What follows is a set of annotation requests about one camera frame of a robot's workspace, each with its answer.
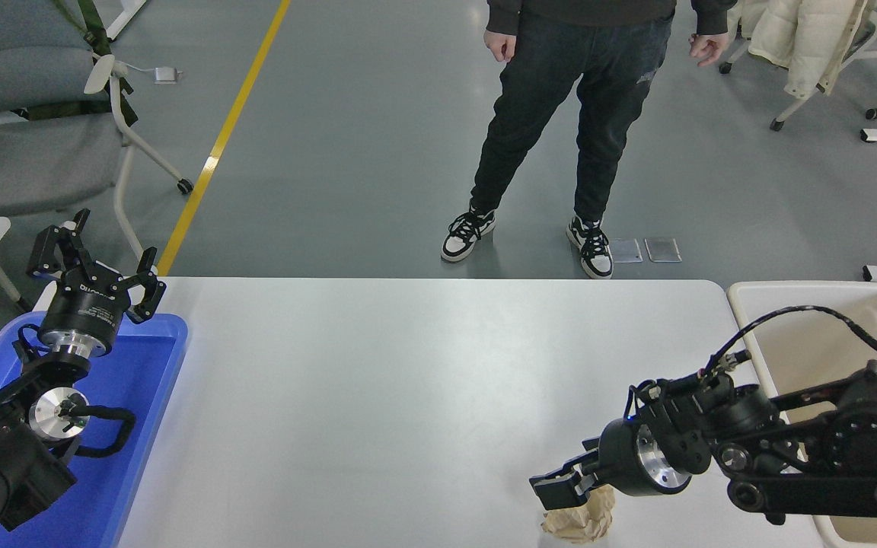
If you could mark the white desk leg frame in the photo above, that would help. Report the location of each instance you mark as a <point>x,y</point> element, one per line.
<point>128,15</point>

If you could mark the blue plastic tray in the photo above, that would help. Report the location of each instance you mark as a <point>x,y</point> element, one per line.
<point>141,396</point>

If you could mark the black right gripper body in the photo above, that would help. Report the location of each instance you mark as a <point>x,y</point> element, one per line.
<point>620,460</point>

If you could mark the standing person's right hand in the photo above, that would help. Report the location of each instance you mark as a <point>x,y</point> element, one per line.
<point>501,46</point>

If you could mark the silver floor plate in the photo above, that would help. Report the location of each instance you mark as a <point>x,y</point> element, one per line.
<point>627,250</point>
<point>663,250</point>

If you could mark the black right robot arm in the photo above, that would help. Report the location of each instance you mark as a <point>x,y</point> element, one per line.
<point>849,449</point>

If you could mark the white power adapter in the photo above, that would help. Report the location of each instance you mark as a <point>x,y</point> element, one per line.
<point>167,75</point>

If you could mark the cream padded coat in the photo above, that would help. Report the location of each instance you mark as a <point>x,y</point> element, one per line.
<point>804,42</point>

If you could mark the grey office chair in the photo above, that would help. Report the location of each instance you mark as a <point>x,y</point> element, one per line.
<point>27,152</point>

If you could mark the standing person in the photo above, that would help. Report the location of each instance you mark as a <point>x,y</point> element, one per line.
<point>530,99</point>

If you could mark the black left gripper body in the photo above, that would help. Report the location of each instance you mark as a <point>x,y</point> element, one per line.
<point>84,312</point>

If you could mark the tan paper ball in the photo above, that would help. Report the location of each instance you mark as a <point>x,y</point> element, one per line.
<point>583,527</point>

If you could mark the large beige plastic bin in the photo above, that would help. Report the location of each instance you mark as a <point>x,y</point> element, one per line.
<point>789,358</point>

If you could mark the standing person's left hand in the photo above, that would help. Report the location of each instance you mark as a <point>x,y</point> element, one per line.
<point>707,49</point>

